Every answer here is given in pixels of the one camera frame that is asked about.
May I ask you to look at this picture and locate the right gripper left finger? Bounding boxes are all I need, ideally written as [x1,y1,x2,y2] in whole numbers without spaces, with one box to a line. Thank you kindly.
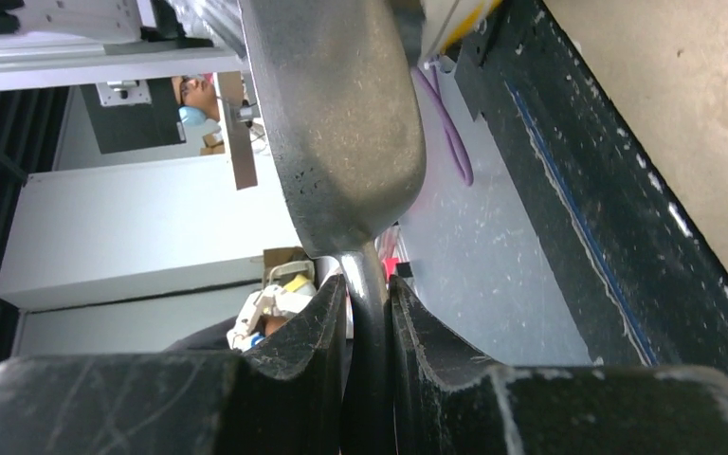
[0,276,346,454]

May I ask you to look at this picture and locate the grey metal scoop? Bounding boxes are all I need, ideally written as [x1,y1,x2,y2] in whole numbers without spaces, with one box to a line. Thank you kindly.
[240,1,426,454]

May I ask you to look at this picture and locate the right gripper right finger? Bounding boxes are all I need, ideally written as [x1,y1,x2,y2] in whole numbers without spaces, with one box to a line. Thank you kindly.
[390,277,728,454]

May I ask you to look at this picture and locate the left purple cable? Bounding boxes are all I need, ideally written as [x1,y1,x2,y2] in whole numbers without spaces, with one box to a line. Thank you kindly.
[409,65,475,188]

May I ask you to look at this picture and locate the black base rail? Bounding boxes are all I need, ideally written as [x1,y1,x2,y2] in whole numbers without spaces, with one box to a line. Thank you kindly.
[455,1,728,375]

